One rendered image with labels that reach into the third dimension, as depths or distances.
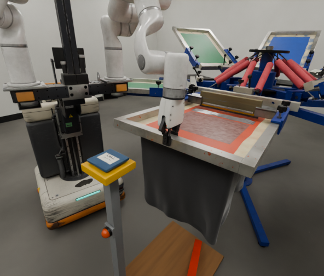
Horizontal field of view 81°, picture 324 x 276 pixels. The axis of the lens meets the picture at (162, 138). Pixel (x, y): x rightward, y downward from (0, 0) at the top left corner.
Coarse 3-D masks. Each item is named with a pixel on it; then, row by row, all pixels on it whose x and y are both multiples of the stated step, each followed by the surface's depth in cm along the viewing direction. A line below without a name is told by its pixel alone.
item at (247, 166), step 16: (144, 112) 94; (128, 128) 79; (144, 128) 75; (272, 128) 83; (176, 144) 66; (192, 144) 64; (256, 144) 66; (208, 160) 61; (224, 160) 57; (240, 160) 55; (256, 160) 56
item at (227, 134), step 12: (216, 120) 99; (228, 120) 100; (252, 120) 103; (192, 132) 83; (204, 132) 84; (216, 132) 84; (228, 132) 85; (240, 132) 86; (252, 132) 87; (204, 144) 72; (216, 144) 73; (228, 144) 74; (240, 144) 74
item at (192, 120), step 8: (184, 112) 110; (192, 112) 111; (200, 112) 112; (224, 112) 115; (184, 120) 97; (192, 120) 97; (200, 120) 98; (208, 120) 99; (184, 128) 87; (192, 128) 87
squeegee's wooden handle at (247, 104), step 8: (208, 96) 117; (216, 96) 114; (224, 96) 111; (232, 96) 108; (216, 104) 115; (224, 104) 112; (232, 104) 110; (240, 104) 107; (248, 104) 104; (256, 104) 102
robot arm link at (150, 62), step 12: (144, 12) 62; (156, 12) 62; (144, 24) 60; (156, 24) 63; (144, 36) 59; (144, 48) 58; (144, 60) 59; (156, 60) 60; (144, 72) 62; (156, 72) 62
